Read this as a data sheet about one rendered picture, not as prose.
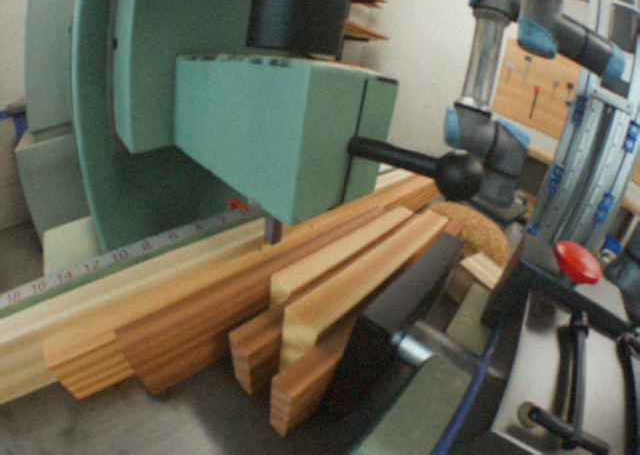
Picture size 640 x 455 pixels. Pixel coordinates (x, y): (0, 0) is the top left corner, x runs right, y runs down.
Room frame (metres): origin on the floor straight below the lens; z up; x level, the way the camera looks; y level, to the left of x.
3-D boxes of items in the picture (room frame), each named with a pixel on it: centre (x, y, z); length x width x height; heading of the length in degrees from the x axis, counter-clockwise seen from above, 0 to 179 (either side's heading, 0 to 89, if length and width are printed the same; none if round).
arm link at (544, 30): (0.43, -0.32, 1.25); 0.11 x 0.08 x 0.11; 78
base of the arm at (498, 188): (0.73, -0.50, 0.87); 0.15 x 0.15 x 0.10
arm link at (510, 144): (0.73, -0.49, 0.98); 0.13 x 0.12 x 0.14; 78
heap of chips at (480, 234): (0.30, -0.19, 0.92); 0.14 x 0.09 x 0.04; 52
